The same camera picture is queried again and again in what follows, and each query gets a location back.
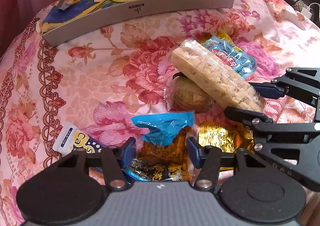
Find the rice cracker bar packet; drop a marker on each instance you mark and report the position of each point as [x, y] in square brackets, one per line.
[215, 78]

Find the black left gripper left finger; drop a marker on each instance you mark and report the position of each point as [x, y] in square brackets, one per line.
[76, 186]

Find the blue red candy packet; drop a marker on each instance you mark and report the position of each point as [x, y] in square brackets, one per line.
[225, 49]

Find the white charger with cable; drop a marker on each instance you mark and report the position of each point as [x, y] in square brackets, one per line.
[306, 11]

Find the golden yellow snack packet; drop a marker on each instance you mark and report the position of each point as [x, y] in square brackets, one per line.
[227, 139]

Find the blue orange snack packet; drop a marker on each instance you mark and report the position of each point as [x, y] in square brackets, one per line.
[162, 149]

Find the white blue yellow sachet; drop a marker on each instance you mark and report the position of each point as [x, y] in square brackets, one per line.
[72, 138]

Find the pink floral bed sheet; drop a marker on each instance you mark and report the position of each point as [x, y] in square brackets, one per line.
[99, 81]

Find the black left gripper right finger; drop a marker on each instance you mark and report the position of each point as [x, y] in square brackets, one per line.
[242, 188]

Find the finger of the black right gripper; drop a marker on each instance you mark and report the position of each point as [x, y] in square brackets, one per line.
[292, 148]
[299, 83]

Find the round biscuit clear wrapper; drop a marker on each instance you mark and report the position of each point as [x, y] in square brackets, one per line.
[182, 94]

